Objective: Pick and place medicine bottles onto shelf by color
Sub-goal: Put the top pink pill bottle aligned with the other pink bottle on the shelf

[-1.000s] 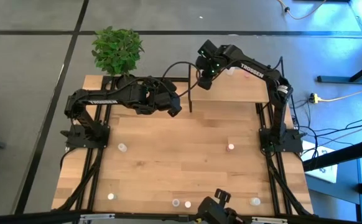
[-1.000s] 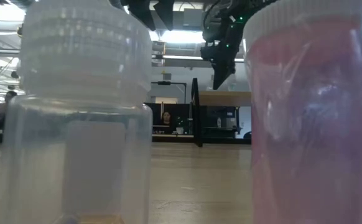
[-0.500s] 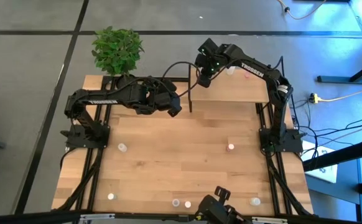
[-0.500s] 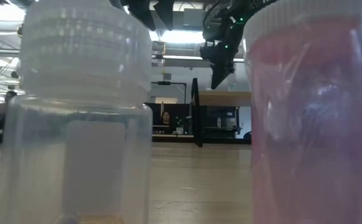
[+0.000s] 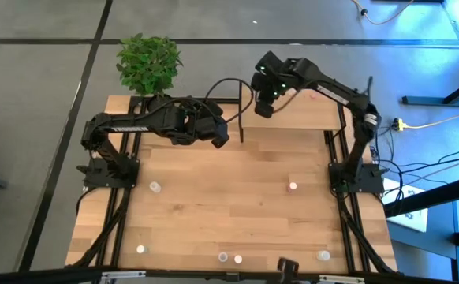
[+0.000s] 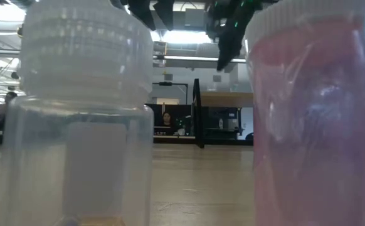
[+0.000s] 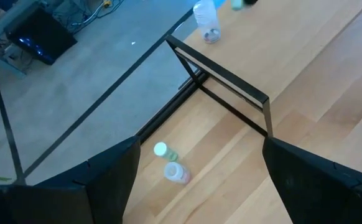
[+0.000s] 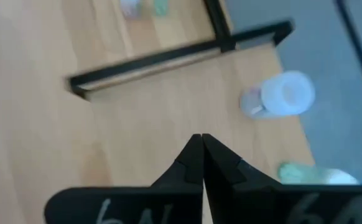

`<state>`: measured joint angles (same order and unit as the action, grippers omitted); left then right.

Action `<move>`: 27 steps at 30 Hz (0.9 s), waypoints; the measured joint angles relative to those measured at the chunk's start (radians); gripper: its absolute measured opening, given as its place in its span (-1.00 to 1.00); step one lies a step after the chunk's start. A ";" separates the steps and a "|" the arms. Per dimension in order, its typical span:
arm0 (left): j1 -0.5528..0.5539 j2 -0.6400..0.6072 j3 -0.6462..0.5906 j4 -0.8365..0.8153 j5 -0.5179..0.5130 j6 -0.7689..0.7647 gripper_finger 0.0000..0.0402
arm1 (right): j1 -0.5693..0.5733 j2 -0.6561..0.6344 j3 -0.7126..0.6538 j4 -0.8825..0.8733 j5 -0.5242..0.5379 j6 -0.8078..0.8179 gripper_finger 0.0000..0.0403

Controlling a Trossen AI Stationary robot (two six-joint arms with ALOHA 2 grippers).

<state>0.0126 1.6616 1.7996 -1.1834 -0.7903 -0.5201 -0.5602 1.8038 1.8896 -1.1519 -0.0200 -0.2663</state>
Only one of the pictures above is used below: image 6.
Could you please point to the small white background bottle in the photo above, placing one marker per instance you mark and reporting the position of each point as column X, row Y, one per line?
column 220, row 123

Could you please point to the wooden shelf black frame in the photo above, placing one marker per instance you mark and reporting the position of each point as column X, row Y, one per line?
column 198, row 119

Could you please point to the black yellow ceiling device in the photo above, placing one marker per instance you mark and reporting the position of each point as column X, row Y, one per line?
column 19, row 31

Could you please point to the clear bottle translucent cap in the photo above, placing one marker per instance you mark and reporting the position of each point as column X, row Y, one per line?
column 85, row 78

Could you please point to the black background cabinet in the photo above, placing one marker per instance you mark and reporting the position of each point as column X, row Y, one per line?
column 212, row 116

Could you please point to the white metal rack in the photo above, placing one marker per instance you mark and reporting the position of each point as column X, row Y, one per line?
column 3, row 84

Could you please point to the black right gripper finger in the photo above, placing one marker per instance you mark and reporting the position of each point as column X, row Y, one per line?
column 231, row 47

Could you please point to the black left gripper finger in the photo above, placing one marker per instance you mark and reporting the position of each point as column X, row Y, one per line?
column 165, row 12
column 141, row 12

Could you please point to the pink vial white cap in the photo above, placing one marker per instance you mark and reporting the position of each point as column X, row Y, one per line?
column 311, row 125

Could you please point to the person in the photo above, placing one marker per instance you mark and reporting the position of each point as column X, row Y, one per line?
column 167, row 118
column 10, row 97

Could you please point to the ceiling light tube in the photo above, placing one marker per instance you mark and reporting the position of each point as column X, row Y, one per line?
column 185, row 58

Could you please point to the grey ceiling box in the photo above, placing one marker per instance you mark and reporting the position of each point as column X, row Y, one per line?
column 195, row 19

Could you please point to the small white cup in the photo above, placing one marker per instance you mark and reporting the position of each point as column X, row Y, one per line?
column 181, row 132

